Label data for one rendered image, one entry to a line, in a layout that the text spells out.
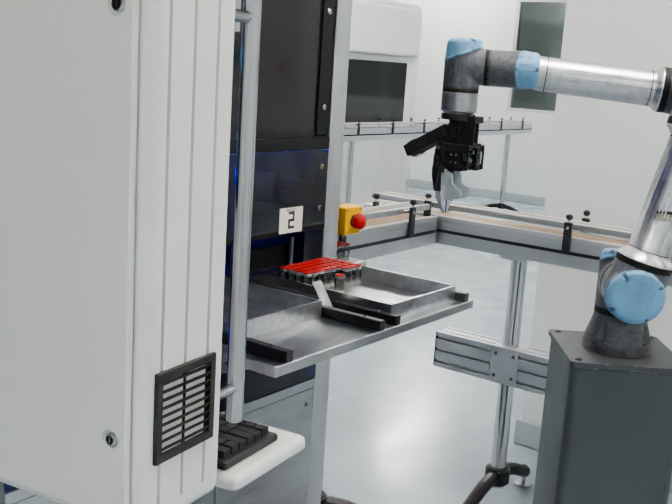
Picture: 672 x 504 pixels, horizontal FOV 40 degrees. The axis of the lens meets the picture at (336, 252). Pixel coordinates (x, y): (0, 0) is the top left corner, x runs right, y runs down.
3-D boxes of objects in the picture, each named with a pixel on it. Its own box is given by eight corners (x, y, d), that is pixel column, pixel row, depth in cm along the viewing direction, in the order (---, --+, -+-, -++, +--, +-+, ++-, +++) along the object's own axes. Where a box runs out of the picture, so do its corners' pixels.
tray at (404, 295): (263, 289, 206) (263, 274, 205) (333, 273, 226) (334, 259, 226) (390, 321, 186) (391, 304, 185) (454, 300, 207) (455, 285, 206)
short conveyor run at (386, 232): (306, 275, 239) (310, 215, 236) (261, 265, 248) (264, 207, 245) (439, 245, 294) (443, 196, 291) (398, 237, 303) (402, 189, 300)
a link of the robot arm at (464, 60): (486, 38, 186) (444, 36, 188) (481, 94, 188) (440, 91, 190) (488, 40, 194) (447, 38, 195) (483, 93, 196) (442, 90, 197)
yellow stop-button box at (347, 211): (322, 231, 237) (323, 204, 236) (338, 229, 243) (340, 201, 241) (346, 236, 233) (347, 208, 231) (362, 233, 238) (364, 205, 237)
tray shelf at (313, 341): (88, 318, 181) (88, 309, 181) (307, 269, 237) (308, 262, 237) (274, 378, 154) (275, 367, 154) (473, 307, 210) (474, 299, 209)
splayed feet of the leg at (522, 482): (445, 529, 285) (449, 487, 282) (516, 478, 325) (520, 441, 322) (468, 538, 280) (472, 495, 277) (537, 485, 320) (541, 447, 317)
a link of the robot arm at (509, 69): (540, 52, 195) (487, 49, 197) (541, 50, 185) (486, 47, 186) (536, 90, 197) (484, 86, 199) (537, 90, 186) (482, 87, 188)
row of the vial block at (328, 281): (299, 292, 205) (300, 271, 204) (347, 280, 219) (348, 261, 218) (307, 293, 203) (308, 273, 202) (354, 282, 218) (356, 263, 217)
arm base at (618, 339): (639, 340, 217) (645, 300, 215) (659, 360, 202) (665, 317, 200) (575, 336, 217) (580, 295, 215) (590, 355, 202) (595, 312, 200)
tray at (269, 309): (107, 305, 185) (108, 288, 184) (200, 285, 206) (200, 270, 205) (233, 342, 165) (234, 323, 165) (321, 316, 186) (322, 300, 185)
